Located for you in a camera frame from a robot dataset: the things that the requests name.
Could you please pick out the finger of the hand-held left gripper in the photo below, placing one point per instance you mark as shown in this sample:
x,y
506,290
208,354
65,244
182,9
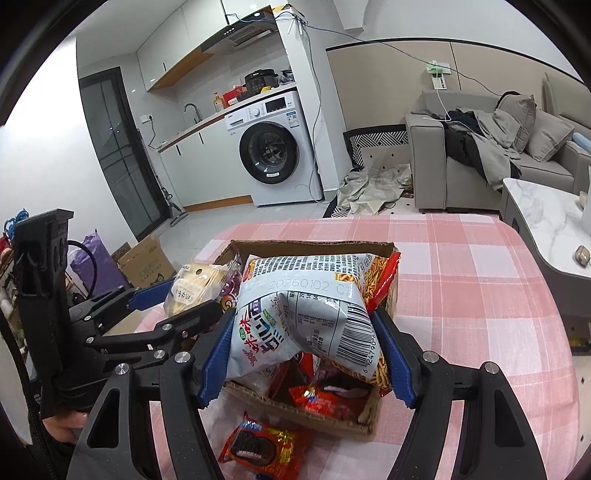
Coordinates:
x,y
147,295
194,318

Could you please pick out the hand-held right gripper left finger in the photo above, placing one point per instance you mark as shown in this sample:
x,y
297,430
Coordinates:
x,y
214,369

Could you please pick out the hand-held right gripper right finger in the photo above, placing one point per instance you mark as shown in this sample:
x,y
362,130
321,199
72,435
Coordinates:
x,y
397,364

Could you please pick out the pale bread packet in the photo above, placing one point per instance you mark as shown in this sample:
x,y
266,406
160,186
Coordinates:
x,y
191,286

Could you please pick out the brown cardboard box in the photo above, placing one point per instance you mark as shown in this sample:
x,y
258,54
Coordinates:
x,y
332,424

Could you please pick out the large white snack bag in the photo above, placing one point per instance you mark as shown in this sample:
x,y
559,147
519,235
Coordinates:
x,y
300,323

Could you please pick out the person's left hand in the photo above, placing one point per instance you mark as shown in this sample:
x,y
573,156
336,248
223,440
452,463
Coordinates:
x,y
62,427

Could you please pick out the printed cardboard floor box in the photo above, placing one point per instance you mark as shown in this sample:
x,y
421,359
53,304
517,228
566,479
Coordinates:
x,y
147,265

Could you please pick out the purple white snack packet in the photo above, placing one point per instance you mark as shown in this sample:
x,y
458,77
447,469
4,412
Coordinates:
x,y
231,288

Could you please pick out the purple plastic bag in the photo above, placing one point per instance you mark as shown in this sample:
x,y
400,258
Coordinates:
x,y
99,267

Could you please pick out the blue cloth item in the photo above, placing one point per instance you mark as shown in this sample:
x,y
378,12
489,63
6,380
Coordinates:
x,y
16,220

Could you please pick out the stick vacuum cleaner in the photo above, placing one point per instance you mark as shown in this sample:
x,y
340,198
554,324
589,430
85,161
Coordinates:
x,y
175,214

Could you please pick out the red dark cookie packet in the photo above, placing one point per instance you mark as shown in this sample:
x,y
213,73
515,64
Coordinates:
x,y
258,445

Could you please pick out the pink checked tablecloth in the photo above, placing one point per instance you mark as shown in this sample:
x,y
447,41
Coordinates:
x,y
461,300

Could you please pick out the dark glass door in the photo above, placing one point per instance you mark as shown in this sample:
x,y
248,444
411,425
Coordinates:
x,y
120,161

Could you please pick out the white kitchen counter cabinet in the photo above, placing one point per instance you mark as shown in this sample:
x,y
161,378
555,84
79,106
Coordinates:
x,y
207,170

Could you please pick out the crumpled beige cloth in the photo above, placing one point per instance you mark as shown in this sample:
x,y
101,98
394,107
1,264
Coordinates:
x,y
364,189

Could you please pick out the white washing machine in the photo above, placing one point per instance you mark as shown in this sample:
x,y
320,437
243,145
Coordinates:
x,y
272,152

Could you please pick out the kitchen faucet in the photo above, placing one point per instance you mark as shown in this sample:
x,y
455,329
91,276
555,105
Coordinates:
x,y
198,115

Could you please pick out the grey sofa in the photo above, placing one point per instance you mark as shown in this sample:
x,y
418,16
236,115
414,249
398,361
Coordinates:
x,y
429,175

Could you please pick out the yellow bottle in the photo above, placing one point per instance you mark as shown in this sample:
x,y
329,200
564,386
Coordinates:
x,y
218,105

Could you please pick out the marble coffee table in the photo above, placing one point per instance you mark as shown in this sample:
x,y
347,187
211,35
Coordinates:
x,y
540,217

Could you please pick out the red box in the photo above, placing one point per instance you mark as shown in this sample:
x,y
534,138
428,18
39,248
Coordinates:
x,y
233,98

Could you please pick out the grey coat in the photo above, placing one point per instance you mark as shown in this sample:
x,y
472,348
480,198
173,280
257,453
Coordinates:
x,y
489,157

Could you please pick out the black jacket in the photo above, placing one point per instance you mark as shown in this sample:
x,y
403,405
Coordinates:
x,y
461,138

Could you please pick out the black rice cooker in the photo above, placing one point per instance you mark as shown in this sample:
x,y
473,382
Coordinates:
x,y
260,82

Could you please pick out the grey cushion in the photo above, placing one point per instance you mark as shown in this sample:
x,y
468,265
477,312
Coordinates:
x,y
549,136
519,117

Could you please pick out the steel range hood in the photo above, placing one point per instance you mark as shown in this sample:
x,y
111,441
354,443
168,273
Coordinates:
x,y
240,34

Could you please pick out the light blue pillow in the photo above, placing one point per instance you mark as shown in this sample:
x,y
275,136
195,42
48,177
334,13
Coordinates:
x,y
582,142

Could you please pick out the white wall cabinets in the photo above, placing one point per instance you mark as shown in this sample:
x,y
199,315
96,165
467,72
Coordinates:
x,y
171,55

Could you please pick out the wall outlet with green charger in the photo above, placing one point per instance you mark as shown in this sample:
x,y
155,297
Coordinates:
x,y
438,82

